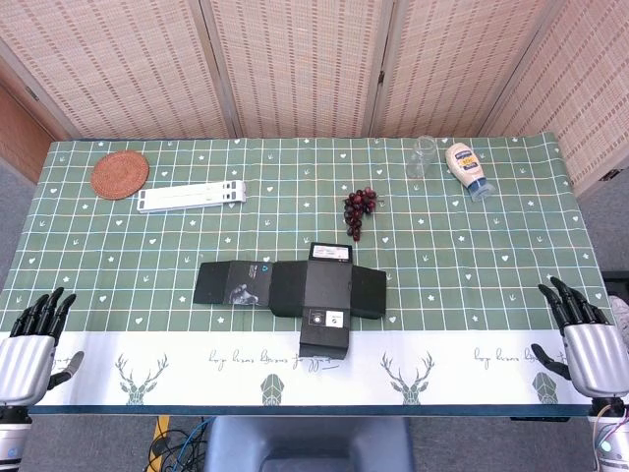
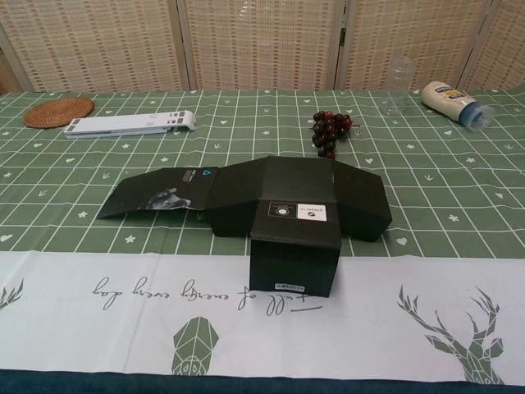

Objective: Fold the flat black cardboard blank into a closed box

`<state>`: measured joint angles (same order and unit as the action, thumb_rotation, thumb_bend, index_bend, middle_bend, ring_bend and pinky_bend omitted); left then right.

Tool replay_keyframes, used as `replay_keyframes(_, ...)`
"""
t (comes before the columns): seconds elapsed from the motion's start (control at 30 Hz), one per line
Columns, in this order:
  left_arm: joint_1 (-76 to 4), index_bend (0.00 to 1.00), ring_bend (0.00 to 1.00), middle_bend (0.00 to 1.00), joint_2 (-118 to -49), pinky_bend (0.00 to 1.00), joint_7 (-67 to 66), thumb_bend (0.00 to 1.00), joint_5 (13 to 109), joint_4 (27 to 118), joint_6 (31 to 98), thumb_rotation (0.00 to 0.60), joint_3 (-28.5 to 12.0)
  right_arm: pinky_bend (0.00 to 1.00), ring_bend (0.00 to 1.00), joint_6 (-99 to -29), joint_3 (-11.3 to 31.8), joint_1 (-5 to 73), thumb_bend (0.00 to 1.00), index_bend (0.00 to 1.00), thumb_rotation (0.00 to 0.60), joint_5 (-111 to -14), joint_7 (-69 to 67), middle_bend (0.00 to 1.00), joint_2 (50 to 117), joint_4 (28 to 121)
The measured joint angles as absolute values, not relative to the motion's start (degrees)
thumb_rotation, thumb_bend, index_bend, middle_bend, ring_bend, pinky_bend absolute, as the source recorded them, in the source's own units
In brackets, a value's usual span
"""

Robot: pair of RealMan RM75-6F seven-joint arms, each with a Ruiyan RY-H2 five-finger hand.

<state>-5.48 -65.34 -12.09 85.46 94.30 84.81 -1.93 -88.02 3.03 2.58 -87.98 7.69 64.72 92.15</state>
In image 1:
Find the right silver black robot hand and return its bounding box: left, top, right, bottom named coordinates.
left=530, top=276, right=629, bottom=400

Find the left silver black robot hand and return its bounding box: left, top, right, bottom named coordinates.
left=0, top=287, right=86, bottom=407

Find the black cardboard box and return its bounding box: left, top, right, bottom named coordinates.
left=192, top=241, right=388, bottom=359

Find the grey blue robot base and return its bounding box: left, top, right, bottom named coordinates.
left=203, top=416, right=416, bottom=472

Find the white folding stand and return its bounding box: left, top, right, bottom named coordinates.
left=137, top=180, right=248, bottom=213

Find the woven bamboo folding screen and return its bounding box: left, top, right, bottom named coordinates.
left=0, top=0, right=629, bottom=198

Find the grey pink fabric item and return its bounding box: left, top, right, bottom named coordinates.
left=608, top=294, right=629, bottom=345

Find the green checked deer tablecloth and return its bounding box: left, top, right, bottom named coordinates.
left=0, top=132, right=623, bottom=409

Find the round woven rattan coaster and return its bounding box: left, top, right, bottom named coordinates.
left=89, top=150, right=150, bottom=201

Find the brown wooden panel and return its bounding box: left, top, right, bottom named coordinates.
left=0, top=83, right=55, bottom=184

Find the mayonnaise squeeze bottle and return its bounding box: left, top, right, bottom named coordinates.
left=444, top=142, right=496, bottom=203

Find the clear plastic cup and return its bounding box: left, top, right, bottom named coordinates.
left=405, top=136, right=437, bottom=180

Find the bunch of dark red grapes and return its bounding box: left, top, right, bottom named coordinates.
left=342, top=186, right=380, bottom=242

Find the tangle of floor cables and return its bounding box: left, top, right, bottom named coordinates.
left=146, top=416, right=212, bottom=472

